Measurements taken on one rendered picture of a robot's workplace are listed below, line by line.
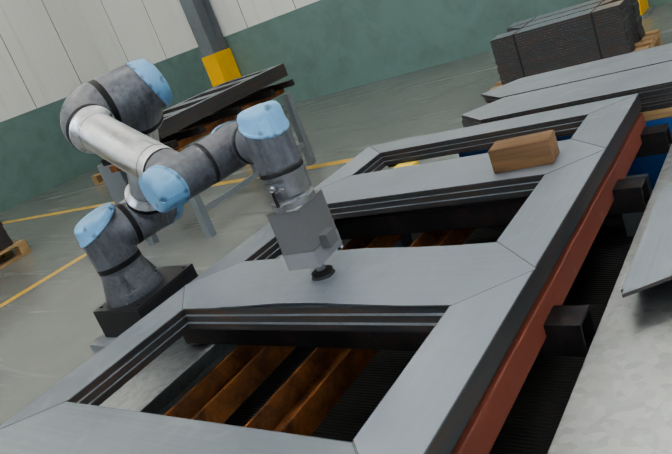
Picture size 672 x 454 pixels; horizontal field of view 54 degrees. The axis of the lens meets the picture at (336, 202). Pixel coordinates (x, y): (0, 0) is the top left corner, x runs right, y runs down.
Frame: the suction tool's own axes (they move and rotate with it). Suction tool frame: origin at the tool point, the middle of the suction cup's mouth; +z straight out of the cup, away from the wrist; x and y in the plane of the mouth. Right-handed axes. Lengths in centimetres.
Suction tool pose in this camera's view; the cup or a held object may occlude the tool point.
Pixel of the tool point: (326, 281)
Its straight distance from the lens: 114.1
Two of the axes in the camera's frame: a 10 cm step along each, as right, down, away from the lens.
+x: -8.3, 1.5, 5.3
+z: 3.4, 9.0, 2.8
